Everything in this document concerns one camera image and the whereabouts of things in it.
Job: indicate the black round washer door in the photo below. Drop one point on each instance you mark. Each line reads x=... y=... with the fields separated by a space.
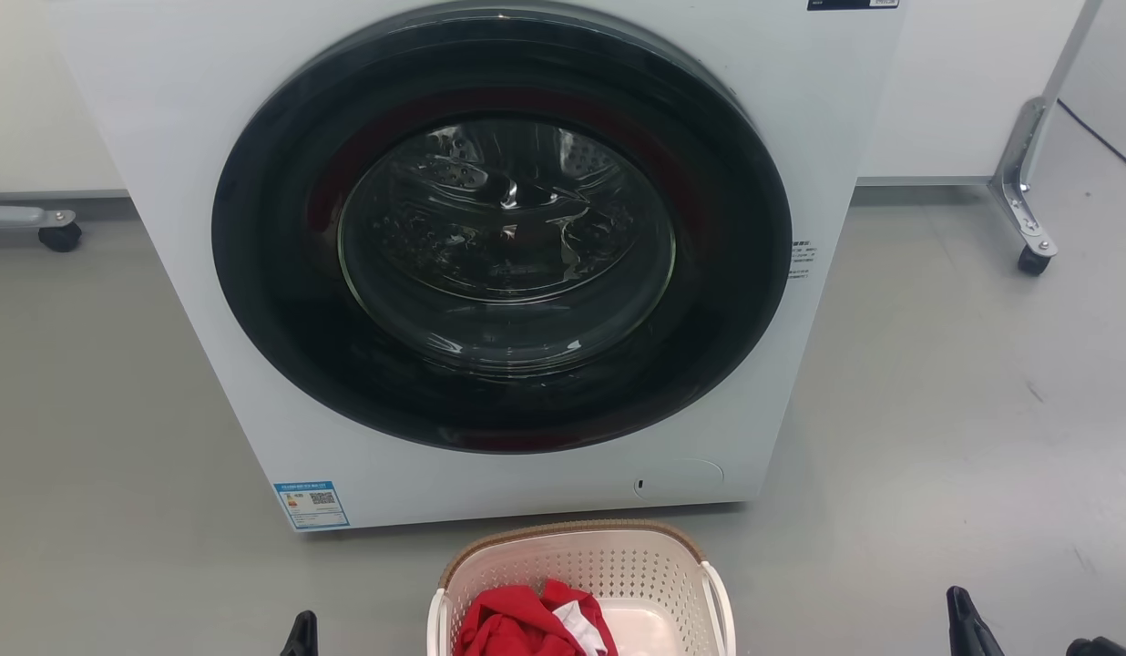
x=267 y=282

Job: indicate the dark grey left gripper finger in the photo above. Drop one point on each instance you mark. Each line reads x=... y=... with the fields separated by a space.
x=303 y=638

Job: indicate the blue energy label sticker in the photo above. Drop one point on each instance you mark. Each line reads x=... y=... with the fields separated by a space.
x=312 y=506

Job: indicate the black caster wheel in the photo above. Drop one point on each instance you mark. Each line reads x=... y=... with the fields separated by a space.
x=1034 y=262
x=60 y=238

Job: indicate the tall grey metal frame leg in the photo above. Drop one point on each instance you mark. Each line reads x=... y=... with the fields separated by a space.
x=1023 y=155

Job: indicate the white filter cover flap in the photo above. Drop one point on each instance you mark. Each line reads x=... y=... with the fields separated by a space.
x=683 y=478

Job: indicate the white front-load washing machine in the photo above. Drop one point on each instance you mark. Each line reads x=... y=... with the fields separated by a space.
x=180 y=109

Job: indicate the white garment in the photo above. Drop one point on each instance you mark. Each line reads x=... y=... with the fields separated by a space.
x=581 y=629

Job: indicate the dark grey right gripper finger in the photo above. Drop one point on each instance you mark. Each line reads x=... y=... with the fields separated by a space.
x=1105 y=648
x=971 y=633

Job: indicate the white perforated laundry basket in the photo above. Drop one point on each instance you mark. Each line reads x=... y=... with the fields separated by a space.
x=618 y=565

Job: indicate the short grey metal frame leg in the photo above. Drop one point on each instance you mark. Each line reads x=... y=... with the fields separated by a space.
x=16 y=216

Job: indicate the small text sticker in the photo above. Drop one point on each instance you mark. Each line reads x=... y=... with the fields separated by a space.
x=801 y=260

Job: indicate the red garment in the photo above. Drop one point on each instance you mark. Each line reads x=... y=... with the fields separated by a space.
x=508 y=630

